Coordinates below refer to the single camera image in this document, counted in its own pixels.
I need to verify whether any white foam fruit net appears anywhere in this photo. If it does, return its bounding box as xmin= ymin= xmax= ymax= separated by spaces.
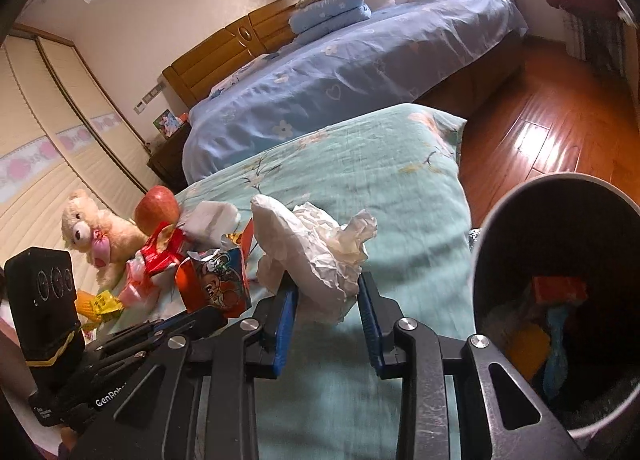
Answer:
xmin=482 ymin=305 xmax=521 ymax=341

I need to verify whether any grey patterned curtain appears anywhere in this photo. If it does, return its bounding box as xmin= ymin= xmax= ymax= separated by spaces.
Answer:
xmin=565 ymin=10 xmax=626 ymax=76

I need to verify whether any red cigarette box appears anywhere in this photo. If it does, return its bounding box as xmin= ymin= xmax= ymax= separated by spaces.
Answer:
xmin=531 ymin=276 xmax=589 ymax=305

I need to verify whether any folded blue quilt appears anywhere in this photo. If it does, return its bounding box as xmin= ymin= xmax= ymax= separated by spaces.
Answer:
xmin=290 ymin=0 xmax=372 ymax=35

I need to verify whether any teal floral tablecloth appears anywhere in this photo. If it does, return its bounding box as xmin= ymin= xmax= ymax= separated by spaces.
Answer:
xmin=95 ymin=104 xmax=473 ymax=460

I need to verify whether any beige teddy bear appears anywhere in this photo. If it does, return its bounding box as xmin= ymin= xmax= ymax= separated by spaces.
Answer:
xmin=61 ymin=189 xmax=146 ymax=286

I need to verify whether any red apple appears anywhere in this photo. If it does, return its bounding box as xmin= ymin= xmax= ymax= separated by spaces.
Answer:
xmin=134 ymin=185 xmax=181 ymax=236

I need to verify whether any yellow candy wrapper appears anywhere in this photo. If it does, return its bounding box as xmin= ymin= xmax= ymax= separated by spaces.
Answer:
xmin=92 ymin=290 xmax=126 ymax=325

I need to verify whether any white paper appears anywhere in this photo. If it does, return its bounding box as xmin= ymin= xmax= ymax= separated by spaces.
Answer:
xmin=181 ymin=200 xmax=240 ymax=243

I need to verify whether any bed with blue sheet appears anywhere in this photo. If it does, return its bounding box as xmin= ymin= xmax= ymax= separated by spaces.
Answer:
xmin=182 ymin=0 xmax=528 ymax=186

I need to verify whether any dark wooden nightstand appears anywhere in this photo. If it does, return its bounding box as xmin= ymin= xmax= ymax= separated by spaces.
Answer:
xmin=147 ymin=122 xmax=193 ymax=193

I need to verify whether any white tissue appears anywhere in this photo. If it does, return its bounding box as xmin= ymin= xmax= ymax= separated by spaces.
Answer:
xmin=250 ymin=194 xmax=379 ymax=326

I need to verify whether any wooden headboard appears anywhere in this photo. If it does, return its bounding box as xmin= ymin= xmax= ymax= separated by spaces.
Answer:
xmin=162 ymin=0 xmax=311 ymax=111

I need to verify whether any red snack wrapper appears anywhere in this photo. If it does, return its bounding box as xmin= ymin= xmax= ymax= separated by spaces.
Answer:
xmin=139 ymin=221 xmax=187 ymax=275

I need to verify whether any light blue wrapper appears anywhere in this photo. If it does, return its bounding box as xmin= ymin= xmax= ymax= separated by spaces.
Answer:
xmin=544 ymin=304 xmax=572 ymax=400

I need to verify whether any photo frame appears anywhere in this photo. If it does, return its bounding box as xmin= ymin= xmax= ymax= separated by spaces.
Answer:
xmin=154 ymin=109 xmax=180 ymax=137

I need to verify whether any wall switch panel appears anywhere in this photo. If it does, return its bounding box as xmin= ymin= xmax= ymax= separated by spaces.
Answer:
xmin=134 ymin=81 xmax=166 ymax=113

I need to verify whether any grey round trash bin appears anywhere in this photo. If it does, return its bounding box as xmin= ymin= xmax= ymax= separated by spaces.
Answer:
xmin=470 ymin=172 xmax=640 ymax=441

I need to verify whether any pink white wrapper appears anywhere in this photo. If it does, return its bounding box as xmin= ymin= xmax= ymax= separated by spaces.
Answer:
xmin=117 ymin=260 xmax=168 ymax=310

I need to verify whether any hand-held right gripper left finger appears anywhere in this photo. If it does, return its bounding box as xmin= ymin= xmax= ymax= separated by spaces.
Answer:
xmin=75 ymin=272 xmax=301 ymax=460

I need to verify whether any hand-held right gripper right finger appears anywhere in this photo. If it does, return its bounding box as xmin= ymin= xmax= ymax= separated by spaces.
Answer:
xmin=357 ymin=271 xmax=586 ymax=460

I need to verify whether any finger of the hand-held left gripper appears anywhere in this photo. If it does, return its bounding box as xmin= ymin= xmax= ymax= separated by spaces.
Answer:
xmin=107 ymin=307 xmax=228 ymax=345
xmin=87 ymin=335 xmax=171 ymax=373

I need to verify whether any red cartoon snack packet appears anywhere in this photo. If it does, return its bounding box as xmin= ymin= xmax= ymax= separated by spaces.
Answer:
xmin=175 ymin=232 xmax=252 ymax=317

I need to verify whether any cream sliding door wardrobe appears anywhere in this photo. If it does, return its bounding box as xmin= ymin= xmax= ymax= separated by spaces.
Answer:
xmin=0 ymin=25 xmax=161 ymax=291

